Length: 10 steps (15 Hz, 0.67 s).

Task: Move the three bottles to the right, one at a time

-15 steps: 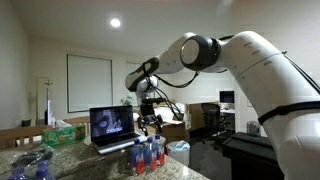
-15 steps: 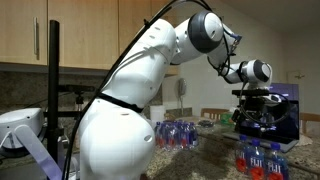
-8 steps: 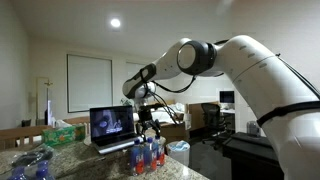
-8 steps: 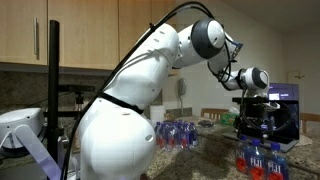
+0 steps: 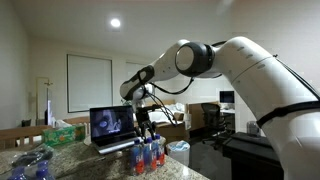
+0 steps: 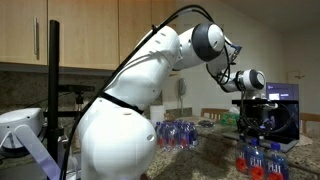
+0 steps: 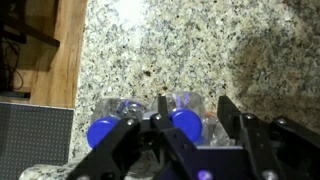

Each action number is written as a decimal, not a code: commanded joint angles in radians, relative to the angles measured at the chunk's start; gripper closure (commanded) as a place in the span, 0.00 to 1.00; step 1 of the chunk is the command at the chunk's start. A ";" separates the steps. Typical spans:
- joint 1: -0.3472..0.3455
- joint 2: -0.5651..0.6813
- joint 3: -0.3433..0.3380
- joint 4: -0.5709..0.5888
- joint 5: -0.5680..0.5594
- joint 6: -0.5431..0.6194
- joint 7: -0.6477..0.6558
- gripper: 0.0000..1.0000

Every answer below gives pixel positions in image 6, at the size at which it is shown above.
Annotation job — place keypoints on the wall phone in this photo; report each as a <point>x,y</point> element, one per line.
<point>181,87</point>

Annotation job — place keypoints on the black vertical pole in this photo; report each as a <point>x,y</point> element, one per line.
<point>53,83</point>

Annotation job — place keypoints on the white woven placemat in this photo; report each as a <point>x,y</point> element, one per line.
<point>305,140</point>

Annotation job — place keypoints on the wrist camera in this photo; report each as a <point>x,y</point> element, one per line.
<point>270,106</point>

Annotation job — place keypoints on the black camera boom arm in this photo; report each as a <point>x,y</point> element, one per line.
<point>76,88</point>

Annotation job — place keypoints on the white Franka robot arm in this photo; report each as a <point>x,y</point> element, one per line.
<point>133,83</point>

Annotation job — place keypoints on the shrink-wrapped water bottle pack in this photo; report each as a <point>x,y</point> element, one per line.
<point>175,135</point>

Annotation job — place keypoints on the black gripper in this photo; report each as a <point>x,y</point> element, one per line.
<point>255,109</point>

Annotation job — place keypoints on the wooden cabinet door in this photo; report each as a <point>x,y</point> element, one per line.
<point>83,33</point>
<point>16,30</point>
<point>136,23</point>

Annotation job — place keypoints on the white paper towel roll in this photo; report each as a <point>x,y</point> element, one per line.
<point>157,114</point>

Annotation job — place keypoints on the wooden chair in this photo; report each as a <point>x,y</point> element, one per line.
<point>213,110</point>
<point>311,117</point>

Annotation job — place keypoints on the green tissue box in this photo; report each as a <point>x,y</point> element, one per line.
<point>230,118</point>

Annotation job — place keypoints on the black plastic tray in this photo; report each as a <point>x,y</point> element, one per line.
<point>206,124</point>

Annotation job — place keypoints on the flat screen television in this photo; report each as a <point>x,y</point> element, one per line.
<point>283,90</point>

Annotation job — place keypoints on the white rounded device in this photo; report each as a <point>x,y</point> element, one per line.
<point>20,123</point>

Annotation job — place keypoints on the Fiji water bottle blue cap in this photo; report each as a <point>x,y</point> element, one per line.
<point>277,165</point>
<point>242,156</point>
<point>256,160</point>

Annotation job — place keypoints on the white interior door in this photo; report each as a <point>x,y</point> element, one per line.
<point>301,96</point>

